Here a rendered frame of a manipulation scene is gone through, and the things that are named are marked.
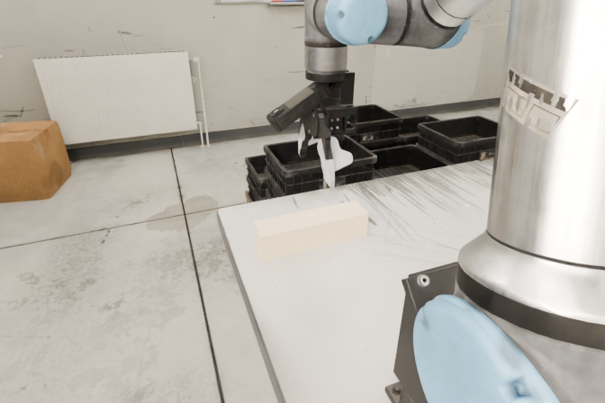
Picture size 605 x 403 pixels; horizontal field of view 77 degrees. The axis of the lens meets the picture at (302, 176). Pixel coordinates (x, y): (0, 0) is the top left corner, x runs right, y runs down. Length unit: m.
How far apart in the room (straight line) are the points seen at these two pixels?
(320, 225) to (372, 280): 0.15
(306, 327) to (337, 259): 0.19
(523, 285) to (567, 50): 0.12
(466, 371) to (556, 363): 0.05
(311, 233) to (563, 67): 0.63
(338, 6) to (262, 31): 2.80
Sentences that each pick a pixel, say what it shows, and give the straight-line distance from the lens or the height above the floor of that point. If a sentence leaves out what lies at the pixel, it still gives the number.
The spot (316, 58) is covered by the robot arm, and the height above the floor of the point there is 1.09.
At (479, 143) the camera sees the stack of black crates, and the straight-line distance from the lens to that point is 1.87.
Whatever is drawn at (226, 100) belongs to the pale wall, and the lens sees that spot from 3.34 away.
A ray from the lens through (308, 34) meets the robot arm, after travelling 0.67.
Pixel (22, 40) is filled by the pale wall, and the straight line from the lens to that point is 3.30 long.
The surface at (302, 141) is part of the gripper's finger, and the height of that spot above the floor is 0.92.
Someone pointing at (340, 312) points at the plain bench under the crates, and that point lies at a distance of 0.69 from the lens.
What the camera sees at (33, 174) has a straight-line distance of 2.85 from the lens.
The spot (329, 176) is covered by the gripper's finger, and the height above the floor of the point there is 0.89.
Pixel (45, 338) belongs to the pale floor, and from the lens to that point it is 1.85.
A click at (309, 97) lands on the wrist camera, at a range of 0.68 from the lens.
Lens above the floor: 1.19
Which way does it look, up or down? 26 degrees down
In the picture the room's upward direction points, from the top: straight up
